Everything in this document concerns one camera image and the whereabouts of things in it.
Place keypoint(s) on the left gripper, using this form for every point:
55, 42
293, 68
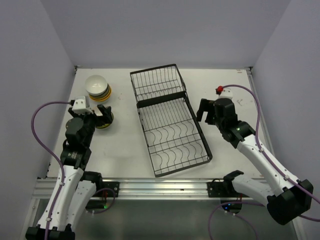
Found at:
105, 111

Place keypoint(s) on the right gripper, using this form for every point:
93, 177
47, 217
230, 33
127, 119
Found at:
206, 105

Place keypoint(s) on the orange yellow bowl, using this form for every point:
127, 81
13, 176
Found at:
99, 100

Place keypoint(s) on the lime yellow bowl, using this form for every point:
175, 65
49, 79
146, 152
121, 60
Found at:
106, 125

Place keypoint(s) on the dark patterned bowl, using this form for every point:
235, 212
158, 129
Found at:
101, 95

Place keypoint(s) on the white ceramic bowl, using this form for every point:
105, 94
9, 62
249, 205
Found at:
95, 85

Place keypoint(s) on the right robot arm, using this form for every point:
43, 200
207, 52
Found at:
285, 196

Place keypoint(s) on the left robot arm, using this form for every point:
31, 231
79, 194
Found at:
74, 186

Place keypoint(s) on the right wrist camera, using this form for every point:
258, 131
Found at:
224, 93

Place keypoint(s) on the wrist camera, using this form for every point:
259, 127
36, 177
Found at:
224, 93
80, 106

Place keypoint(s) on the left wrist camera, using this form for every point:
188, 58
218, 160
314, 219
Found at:
80, 106

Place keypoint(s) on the black wire dish rack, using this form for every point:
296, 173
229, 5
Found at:
174, 139

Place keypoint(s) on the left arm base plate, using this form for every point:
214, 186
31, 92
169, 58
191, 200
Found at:
110, 187

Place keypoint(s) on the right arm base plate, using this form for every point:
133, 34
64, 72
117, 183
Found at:
220, 188

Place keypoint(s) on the aluminium mounting rail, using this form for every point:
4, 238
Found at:
166, 189

